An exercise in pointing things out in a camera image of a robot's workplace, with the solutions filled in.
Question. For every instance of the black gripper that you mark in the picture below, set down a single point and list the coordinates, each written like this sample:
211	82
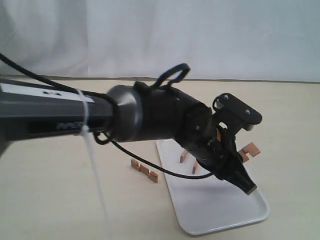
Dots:
214	148

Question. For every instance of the wooden notched bar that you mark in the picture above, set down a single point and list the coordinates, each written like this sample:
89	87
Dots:
153	176
249	149
195	167
183	156

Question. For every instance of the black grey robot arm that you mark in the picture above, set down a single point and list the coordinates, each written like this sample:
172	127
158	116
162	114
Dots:
131	114

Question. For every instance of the white plastic tray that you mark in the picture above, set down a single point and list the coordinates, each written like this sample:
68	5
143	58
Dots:
204	206

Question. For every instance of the white backdrop cloth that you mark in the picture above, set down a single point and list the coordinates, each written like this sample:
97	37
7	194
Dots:
274	40

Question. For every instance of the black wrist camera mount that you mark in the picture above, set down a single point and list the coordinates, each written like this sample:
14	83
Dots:
235	113

